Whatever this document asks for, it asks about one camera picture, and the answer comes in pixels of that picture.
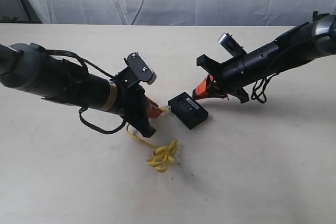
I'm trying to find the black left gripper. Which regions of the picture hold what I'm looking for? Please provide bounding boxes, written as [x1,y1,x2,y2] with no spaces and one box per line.
[112,67,166,138]

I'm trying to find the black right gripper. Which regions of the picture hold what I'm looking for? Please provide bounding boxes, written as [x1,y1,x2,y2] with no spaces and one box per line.
[192,54,249,103]

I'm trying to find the black network switch box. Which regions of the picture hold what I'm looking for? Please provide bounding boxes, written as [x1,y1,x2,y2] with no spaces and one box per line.
[168,92,208,130]

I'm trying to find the yellow ethernet cable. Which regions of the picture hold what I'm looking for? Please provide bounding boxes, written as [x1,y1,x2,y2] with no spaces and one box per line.
[126,105,182,174]

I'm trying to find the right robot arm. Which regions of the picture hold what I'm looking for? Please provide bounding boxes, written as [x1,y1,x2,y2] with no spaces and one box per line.
[192,11,335,103]

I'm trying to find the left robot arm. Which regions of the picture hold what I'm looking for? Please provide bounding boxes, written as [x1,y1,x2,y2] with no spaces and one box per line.
[1,43,162,138]

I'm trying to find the green plant leaves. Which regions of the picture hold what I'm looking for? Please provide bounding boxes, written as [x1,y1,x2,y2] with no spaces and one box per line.
[0,16,19,23]

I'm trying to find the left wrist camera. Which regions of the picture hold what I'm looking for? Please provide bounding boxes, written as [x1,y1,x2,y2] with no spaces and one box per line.
[125,52,157,85]

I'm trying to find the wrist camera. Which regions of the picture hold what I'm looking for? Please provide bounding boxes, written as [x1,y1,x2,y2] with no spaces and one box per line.
[218,33,247,57]
[125,52,157,85]

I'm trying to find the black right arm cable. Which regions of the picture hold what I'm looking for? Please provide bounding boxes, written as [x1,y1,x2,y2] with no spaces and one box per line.
[250,74,279,104]

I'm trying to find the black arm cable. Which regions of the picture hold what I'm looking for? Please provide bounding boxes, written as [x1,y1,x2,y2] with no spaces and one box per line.
[250,74,279,104]
[47,49,127,134]

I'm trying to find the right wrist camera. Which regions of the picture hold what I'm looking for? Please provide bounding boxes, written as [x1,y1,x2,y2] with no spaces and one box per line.
[218,33,247,57]

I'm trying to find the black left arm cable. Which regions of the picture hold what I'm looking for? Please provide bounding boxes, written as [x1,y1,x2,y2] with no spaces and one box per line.
[47,49,127,134]

